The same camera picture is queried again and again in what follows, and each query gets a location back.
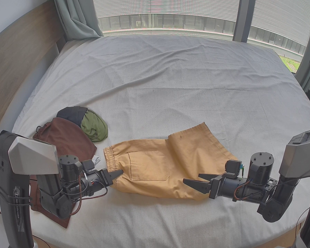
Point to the green garment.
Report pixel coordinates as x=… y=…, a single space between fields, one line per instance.
x=94 y=128

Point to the tan shorts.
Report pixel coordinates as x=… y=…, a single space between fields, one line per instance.
x=157 y=164

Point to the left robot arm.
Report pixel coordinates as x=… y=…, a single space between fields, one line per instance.
x=15 y=203

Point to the brown shorts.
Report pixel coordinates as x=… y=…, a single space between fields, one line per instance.
x=67 y=136

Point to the black garment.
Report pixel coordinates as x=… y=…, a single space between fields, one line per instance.
x=69 y=114

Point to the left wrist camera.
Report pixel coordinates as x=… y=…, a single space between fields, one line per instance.
x=89 y=164

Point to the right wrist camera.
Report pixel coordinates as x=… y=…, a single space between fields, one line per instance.
x=233 y=167

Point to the pale blue garment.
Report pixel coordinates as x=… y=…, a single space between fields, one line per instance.
x=97 y=160

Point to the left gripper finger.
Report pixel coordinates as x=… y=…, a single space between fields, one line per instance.
x=115 y=174

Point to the window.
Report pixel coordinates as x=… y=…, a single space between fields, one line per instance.
x=170 y=4

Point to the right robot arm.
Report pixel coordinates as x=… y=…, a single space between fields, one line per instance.
x=294 y=159

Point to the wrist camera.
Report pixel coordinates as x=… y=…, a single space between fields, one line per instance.
x=233 y=167
x=89 y=164

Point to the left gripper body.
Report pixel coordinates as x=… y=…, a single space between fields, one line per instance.
x=100 y=179

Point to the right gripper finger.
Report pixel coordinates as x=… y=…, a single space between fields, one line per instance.
x=208 y=177
x=199 y=186

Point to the bed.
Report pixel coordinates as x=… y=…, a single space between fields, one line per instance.
x=183 y=86

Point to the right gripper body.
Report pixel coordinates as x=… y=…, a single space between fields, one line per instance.
x=222 y=188

